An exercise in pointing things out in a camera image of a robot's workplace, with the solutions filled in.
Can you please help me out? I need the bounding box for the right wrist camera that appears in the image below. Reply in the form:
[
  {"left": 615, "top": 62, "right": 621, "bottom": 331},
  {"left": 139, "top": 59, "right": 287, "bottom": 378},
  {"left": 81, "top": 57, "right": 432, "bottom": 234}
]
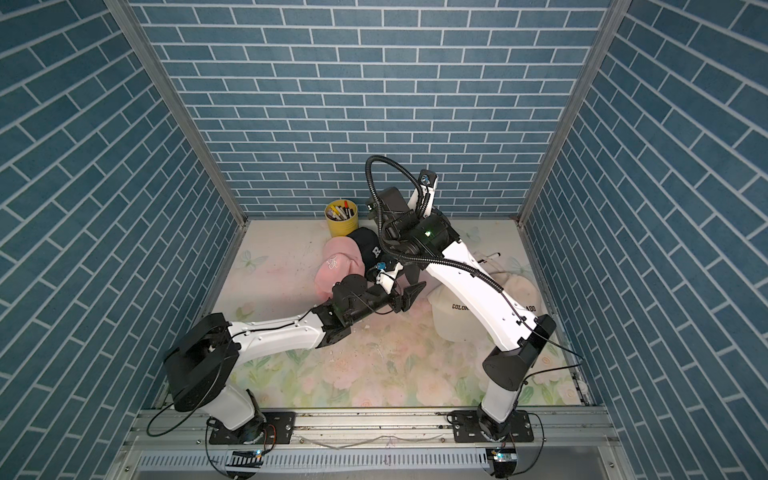
[{"left": 408, "top": 169, "right": 438, "bottom": 218}]

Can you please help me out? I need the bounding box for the black cap front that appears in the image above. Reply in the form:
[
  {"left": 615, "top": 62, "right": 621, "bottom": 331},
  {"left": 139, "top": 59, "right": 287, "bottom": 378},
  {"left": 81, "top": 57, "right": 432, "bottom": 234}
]
[{"left": 385, "top": 257, "right": 421, "bottom": 288}]

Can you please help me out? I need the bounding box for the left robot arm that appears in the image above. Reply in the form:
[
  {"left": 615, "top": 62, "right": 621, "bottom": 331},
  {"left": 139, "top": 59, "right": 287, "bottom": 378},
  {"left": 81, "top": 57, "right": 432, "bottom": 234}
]
[{"left": 163, "top": 272, "right": 426, "bottom": 431}]

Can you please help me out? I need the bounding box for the aluminium front rail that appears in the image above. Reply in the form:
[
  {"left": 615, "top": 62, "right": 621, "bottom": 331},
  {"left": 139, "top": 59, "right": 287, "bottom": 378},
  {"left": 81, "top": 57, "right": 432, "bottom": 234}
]
[{"left": 107, "top": 406, "right": 633, "bottom": 479}]

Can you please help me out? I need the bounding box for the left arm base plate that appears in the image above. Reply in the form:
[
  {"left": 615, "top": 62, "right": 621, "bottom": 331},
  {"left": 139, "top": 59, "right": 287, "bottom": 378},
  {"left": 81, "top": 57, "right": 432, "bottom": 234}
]
[{"left": 206, "top": 411, "right": 296, "bottom": 447}]

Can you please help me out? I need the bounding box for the beige Colorado cap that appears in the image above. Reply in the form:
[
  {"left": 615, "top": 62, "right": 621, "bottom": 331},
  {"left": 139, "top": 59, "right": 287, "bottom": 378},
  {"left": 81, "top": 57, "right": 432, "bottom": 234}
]
[
  {"left": 428, "top": 285, "right": 485, "bottom": 342},
  {"left": 495, "top": 272, "right": 544, "bottom": 315}
]

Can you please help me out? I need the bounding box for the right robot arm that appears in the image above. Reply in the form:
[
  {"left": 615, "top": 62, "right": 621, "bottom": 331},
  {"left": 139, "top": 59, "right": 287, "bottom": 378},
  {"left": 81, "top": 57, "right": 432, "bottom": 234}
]
[{"left": 368, "top": 187, "right": 556, "bottom": 441}]

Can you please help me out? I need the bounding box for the black cap rear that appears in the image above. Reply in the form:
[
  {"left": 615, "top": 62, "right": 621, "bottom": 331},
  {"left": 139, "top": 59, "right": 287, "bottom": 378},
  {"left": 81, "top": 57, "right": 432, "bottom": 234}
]
[{"left": 347, "top": 227, "right": 386, "bottom": 282}]

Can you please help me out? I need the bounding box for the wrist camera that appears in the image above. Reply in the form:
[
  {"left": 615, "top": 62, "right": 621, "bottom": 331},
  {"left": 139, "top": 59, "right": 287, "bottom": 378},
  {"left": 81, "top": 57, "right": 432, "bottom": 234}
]
[
  {"left": 408, "top": 169, "right": 438, "bottom": 218},
  {"left": 375, "top": 262, "right": 403, "bottom": 294}
]

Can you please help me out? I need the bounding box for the yellow pen cup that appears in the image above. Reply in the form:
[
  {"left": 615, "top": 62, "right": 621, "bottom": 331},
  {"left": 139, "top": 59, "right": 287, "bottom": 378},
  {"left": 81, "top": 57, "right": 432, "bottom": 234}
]
[{"left": 324, "top": 199, "right": 359, "bottom": 237}]

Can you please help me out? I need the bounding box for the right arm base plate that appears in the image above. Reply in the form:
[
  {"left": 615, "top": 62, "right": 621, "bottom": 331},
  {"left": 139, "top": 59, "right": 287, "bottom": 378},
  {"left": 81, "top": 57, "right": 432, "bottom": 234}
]
[{"left": 446, "top": 408, "right": 534, "bottom": 443}]

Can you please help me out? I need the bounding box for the pink baseball cap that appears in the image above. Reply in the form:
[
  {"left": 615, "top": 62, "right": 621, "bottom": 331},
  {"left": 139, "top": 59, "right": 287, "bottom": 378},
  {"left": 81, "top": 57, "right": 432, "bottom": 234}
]
[{"left": 314, "top": 236, "right": 365, "bottom": 303}]

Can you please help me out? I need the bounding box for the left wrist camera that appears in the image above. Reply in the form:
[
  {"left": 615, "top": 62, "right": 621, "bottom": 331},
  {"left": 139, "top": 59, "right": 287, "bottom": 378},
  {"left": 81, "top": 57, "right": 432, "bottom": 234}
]
[{"left": 375, "top": 262, "right": 403, "bottom": 294}]

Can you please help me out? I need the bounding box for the black cap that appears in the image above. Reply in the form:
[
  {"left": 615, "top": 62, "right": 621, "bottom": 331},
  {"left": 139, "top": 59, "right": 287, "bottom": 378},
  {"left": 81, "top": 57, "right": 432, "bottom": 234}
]
[
  {"left": 385, "top": 257, "right": 421, "bottom": 288},
  {"left": 347, "top": 227, "right": 386, "bottom": 282}
]

